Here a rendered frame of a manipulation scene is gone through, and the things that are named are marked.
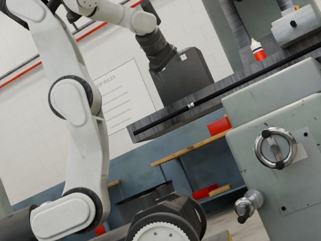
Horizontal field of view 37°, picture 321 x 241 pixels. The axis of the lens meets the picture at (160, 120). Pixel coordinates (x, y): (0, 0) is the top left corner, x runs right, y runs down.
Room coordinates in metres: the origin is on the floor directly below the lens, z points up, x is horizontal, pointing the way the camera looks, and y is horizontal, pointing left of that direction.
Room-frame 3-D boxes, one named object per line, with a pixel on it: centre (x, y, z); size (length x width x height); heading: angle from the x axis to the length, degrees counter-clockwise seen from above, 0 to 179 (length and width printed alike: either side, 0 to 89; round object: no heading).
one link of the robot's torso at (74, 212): (1.54, 0.38, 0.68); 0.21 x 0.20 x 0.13; 85
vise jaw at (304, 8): (1.72, -0.59, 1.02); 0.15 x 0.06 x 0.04; 69
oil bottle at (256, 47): (1.84, -0.46, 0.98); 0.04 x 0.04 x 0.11
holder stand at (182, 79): (2.00, -0.16, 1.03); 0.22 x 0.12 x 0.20; 74
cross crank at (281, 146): (1.37, -0.28, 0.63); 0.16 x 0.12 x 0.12; 157
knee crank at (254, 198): (1.40, -0.14, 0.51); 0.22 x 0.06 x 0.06; 157
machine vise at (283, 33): (1.74, -0.60, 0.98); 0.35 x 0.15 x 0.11; 159
